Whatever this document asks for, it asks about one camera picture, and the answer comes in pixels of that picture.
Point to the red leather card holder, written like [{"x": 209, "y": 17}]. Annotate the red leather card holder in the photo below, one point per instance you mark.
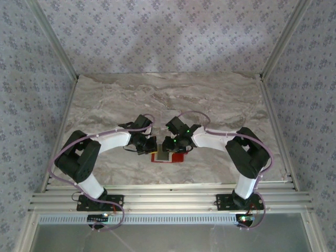
[{"x": 178, "y": 158}]

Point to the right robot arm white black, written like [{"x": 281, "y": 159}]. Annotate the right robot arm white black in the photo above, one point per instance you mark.
[{"x": 210, "y": 141}]

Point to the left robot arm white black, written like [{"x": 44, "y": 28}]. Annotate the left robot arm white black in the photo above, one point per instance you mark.
[{"x": 113, "y": 140}]

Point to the grey metal panel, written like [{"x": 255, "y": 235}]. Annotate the grey metal panel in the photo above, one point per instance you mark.
[{"x": 170, "y": 239}]

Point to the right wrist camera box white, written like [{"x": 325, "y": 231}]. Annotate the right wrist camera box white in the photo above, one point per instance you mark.
[{"x": 172, "y": 135}]

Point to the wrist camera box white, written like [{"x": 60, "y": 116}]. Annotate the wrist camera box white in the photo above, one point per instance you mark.
[
  {"x": 153, "y": 131},
  {"x": 172, "y": 135}
]

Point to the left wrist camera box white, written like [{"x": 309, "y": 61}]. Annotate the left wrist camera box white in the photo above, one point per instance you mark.
[{"x": 153, "y": 131}]

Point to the aluminium mounting rail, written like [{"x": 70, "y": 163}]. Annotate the aluminium mounting rail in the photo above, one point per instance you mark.
[{"x": 170, "y": 199}]

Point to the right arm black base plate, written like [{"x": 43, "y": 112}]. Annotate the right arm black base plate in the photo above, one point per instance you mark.
[{"x": 225, "y": 202}]

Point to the aluminium table side rail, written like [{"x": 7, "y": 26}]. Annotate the aluminium table side rail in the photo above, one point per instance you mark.
[
  {"x": 271, "y": 105},
  {"x": 64, "y": 118}
]

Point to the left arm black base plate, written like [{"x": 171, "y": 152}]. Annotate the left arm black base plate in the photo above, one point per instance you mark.
[{"x": 86, "y": 206}]

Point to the aluminium frame post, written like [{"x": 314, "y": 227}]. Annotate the aluminium frame post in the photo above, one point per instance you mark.
[
  {"x": 55, "y": 39},
  {"x": 284, "y": 39}
]

